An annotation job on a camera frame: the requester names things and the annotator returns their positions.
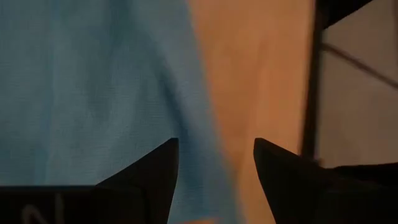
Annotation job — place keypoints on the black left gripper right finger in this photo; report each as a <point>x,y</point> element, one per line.
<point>286,180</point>

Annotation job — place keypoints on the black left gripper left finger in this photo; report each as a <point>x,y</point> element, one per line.
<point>155,174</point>

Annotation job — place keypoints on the blue microfiber towel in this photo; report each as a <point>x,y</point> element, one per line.
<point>77,93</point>

